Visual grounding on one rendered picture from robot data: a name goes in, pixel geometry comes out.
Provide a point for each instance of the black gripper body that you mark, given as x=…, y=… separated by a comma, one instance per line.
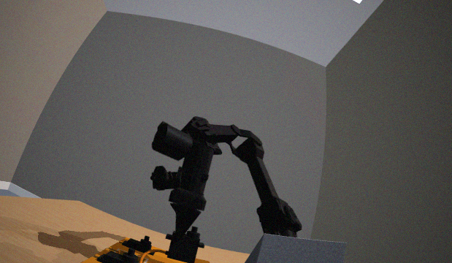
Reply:
x=190, y=194

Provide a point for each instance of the black micro servo with orange cable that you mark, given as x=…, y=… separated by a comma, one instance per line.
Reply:
x=184, y=250

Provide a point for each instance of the orange flat panel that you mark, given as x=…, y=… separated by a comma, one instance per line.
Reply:
x=129, y=251

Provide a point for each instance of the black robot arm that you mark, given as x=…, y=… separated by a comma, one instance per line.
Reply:
x=198, y=141

